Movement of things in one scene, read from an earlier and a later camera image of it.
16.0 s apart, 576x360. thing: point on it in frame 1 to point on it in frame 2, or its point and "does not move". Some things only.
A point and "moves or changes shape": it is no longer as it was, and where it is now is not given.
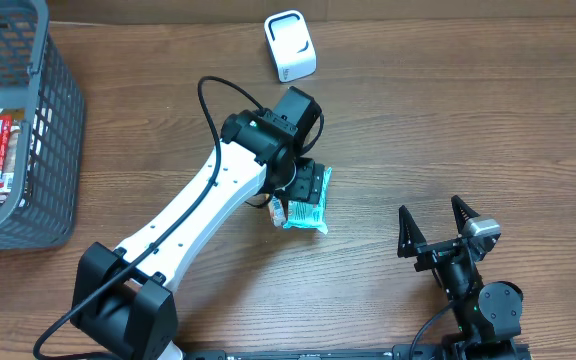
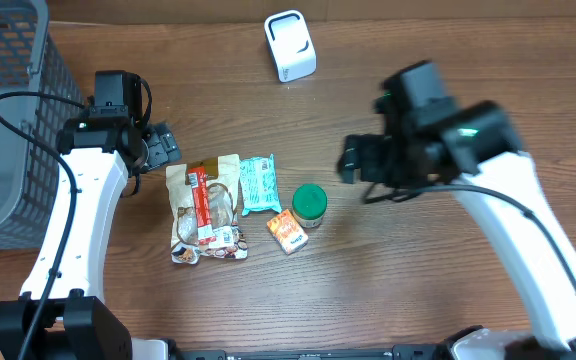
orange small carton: x=277 y=212 to x=287 y=232
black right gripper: x=412 y=245 to x=365 y=164
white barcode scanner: x=291 y=44 does not move
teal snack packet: x=310 y=215 moves or changes shape
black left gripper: x=309 y=181 to x=164 y=145
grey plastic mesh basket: x=13 y=63 does not move
